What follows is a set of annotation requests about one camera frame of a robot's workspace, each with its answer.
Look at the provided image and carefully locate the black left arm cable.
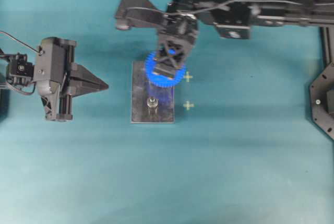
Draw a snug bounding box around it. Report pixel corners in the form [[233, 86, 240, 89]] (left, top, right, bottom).
[[0, 31, 42, 55]]

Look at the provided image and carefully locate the large blue plastic gear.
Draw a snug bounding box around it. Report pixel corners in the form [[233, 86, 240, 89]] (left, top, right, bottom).
[[144, 51, 186, 88]]

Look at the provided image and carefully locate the upper yellow cross marker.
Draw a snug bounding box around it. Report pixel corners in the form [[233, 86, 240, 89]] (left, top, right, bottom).
[[183, 71, 194, 82]]

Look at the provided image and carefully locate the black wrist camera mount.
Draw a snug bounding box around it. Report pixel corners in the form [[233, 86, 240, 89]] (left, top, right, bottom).
[[114, 0, 164, 31]]

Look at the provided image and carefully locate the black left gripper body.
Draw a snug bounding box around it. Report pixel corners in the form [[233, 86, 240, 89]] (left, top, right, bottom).
[[33, 37, 76, 122]]

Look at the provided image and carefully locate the lower steel shaft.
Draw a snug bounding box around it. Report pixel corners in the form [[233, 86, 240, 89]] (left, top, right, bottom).
[[147, 97, 159, 109]]

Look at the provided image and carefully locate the yellow cross marker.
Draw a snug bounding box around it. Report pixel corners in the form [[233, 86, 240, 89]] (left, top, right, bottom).
[[183, 71, 194, 82], [183, 101, 195, 111]]

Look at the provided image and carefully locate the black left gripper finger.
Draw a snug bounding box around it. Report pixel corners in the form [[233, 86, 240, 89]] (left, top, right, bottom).
[[68, 86, 109, 96], [70, 63, 108, 87]]

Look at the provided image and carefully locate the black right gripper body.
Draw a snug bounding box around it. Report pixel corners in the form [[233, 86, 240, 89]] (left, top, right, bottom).
[[158, 16, 198, 61]]

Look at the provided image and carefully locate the lower yellow cross marker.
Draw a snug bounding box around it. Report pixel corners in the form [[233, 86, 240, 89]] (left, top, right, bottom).
[[183, 101, 195, 111]]

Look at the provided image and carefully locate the metal base plate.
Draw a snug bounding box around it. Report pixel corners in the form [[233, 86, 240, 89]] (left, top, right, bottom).
[[130, 61, 175, 124]]

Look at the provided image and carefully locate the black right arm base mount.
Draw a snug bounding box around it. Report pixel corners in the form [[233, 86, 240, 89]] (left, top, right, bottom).
[[309, 25, 333, 139]]

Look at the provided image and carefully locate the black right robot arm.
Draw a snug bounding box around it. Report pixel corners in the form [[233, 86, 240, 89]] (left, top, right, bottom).
[[151, 0, 333, 79]]

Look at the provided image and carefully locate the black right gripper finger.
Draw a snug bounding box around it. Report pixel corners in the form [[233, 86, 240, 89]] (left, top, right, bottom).
[[176, 43, 194, 69], [152, 49, 178, 76]]

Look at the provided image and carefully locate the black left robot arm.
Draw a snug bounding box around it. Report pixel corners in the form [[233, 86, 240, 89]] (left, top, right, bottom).
[[1, 37, 109, 122]]

